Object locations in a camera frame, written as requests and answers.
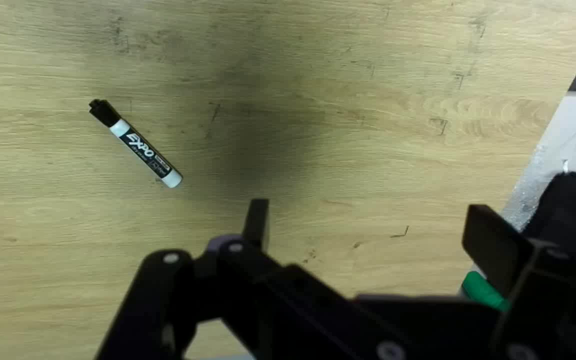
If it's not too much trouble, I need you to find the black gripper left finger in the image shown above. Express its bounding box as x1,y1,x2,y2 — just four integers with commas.
94,195,371,360

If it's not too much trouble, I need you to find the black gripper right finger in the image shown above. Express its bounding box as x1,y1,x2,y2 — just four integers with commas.
462,171,576,360

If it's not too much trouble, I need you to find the black Expo dry-erase marker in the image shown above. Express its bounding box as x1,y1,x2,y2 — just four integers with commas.
86,95,185,192

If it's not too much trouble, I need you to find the green marker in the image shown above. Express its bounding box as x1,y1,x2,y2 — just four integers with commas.
457,267,511,316

